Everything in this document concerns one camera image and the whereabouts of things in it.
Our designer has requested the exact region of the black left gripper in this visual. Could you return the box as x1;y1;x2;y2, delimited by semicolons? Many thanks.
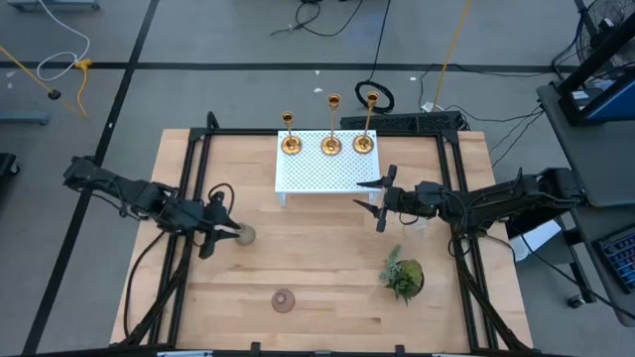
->
161;190;245;260

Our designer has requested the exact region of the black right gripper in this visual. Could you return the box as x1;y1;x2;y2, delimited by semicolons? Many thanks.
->
352;164;448;234

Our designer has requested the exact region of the tall brass candlestick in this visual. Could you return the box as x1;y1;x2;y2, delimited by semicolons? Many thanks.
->
351;89;381;156
319;92;344;158

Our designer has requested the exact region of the pink ribbed glass candle holder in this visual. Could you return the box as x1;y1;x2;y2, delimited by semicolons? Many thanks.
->
270;288;297;314

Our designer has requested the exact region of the short brass candlestick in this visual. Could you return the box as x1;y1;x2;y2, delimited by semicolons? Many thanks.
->
280;110;304;157

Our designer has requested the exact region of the white perforated metal riser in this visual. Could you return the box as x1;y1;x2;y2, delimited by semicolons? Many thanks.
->
274;129;383;207

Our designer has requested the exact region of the black perforated metal box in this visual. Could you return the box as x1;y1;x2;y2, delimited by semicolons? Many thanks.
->
338;110;466;134

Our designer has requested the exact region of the potted green succulent plant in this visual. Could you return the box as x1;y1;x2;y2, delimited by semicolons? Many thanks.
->
378;243;427;306

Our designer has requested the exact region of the white box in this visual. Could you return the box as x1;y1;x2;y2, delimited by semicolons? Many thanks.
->
507;219;563;263

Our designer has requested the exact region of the gray desk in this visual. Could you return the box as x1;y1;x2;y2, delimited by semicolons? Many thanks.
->
536;80;635;328

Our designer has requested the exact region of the black keyboard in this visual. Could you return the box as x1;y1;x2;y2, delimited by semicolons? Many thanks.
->
593;224;635;295

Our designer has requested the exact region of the black floor fan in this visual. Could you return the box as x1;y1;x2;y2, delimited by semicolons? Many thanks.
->
574;0;635;68

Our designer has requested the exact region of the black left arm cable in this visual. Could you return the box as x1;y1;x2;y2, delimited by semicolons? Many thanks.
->
122;229;168;339

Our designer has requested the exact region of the black metal table frame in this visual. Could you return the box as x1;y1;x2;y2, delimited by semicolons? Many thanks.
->
117;110;535;357

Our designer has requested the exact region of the black coiled floor cable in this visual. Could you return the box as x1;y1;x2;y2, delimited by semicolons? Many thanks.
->
353;78;396;115

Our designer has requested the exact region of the yellow hanging cord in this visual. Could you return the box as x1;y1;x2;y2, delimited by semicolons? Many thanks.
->
433;0;473;111

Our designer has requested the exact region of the yellow floor cable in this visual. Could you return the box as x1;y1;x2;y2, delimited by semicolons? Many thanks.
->
72;58;94;119

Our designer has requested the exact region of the white floor cable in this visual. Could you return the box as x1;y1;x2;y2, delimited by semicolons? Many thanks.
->
36;0;91;83

